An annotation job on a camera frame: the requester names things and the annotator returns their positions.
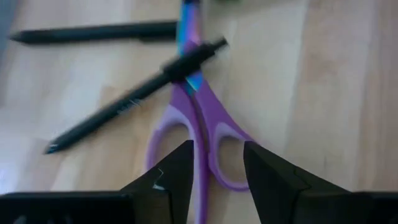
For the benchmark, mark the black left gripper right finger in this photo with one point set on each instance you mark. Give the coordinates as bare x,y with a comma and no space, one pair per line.
273,186

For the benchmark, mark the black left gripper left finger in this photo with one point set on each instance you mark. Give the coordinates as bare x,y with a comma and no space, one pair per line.
168,180

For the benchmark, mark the black pen with clip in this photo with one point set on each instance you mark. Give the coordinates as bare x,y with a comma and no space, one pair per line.
124,102

